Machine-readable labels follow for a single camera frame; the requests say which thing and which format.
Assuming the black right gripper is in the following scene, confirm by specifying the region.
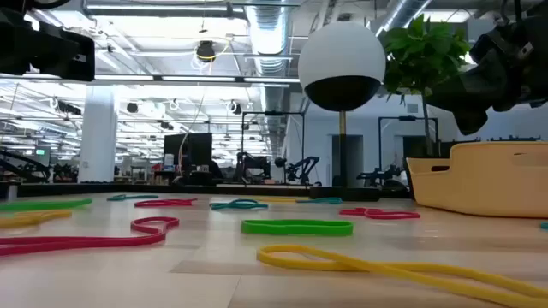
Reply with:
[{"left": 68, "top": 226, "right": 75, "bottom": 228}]
[{"left": 426, "top": 12, "right": 548, "bottom": 136}]

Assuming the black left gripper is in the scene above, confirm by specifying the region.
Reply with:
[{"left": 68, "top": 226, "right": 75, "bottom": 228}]
[{"left": 0, "top": 7, "right": 96, "bottom": 82}]

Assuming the pile of rubber bands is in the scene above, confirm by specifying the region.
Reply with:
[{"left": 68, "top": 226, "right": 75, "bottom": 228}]
[{"left": 0, "top": 216, "right": 181, "bottom": 258}]

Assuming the yellow rubber band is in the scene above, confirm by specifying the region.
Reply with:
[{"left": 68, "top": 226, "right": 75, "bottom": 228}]
[
  {"left": 256, "top": 244, "right": 548, "bottom": 308},
  {"left": 255, "top": 196, "right": 310, "bottom": 204},
  {"left": 0, "top": 210, "right": 74, "bottom": 229}
]

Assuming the yellow plastic bin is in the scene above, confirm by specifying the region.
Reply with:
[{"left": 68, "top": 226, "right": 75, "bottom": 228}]
[{"left": 405, "top": 140, "right": 548, "bottom": 220}]

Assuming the green plant in black pot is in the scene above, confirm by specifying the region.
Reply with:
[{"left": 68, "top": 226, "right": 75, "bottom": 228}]
[{"left": 378, "top": 13, "right": 473, "bottom": 200}]

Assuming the white building column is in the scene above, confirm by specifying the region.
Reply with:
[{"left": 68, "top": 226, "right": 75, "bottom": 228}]
[{"left": 77, "top": 84, "right": 119, "bottom": 185}]

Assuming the grey door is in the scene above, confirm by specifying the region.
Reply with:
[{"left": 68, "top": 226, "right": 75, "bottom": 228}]
[{"left": 331, "top": 133, "right": 365, "bottom": 187}]

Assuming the white globe table lamp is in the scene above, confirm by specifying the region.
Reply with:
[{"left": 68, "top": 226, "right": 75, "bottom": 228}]
[{"left": 297, "top": 21, "right": 388, "bottom": 203}]

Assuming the ceiling light strip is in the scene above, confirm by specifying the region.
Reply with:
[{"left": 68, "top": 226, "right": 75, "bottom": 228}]
[{"left": 92, "top": 74, "right": 301, "bottom": 85}]

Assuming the green rubber band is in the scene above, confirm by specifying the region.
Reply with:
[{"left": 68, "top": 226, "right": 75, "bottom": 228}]
[
  {"left": 240, "top": 219, "right": 354, "bottom": 238},
  {"left": 0, "top": 198, "right": 93, "bottom": 212}
]

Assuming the black hanging ceiling fixture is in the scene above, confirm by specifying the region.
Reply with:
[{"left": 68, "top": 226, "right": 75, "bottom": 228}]
[{"left": 195, "top": 39, "right": 217, "bottom": 63}]

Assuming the black monitor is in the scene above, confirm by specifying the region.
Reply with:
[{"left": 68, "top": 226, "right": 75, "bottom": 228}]
[{"left": 163, "top": 133, "right": 214, "bottom": 173}]

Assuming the black robot station frame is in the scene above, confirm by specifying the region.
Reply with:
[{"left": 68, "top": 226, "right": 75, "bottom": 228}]
[
  {"left": 378, "top": 115, "right": 440, "bottom": 172},
  {"left": 241, "top": 110, "right": 307, "bottom": 186}
]

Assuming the silver ventilation duct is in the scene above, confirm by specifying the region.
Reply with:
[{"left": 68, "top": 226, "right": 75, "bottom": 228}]
[
  {"left": 244, "top": 0, "right": 297, "bottom": 160},
  {"left": 374, "top": 0, "right": 434, "bottom": 38}
]

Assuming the black aluminium table frame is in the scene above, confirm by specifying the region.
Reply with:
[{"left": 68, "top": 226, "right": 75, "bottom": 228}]
[{"left": 0, "top": 181, "right": 413, "bottom": 202}]

